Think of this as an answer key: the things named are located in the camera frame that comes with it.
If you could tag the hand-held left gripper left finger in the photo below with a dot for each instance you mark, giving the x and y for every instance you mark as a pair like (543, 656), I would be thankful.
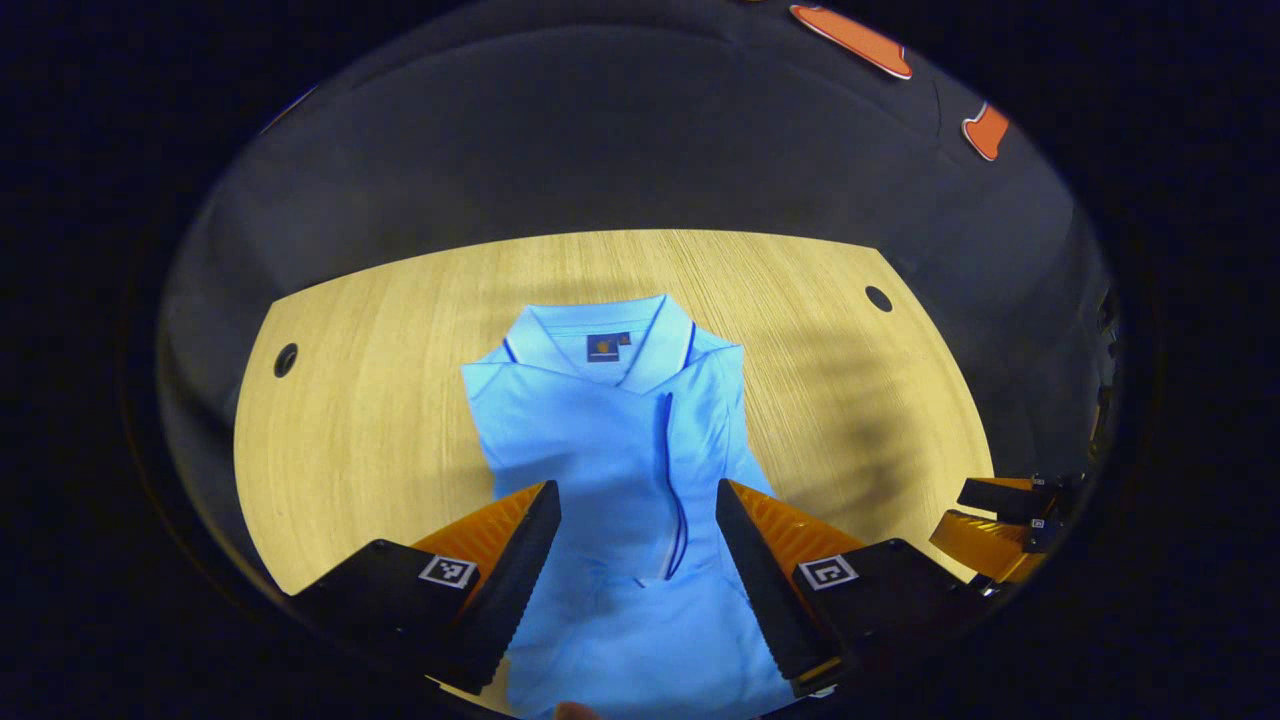
(515, 585)

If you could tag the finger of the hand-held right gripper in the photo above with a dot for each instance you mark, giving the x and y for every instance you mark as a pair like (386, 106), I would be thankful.
(985, 545)
(1000, 495)

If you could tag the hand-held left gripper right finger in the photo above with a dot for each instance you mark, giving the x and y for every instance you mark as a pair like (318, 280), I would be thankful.
(760, 585)

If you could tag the light blue T-shirt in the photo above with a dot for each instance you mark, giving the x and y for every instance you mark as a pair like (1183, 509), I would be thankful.
(600, 430)

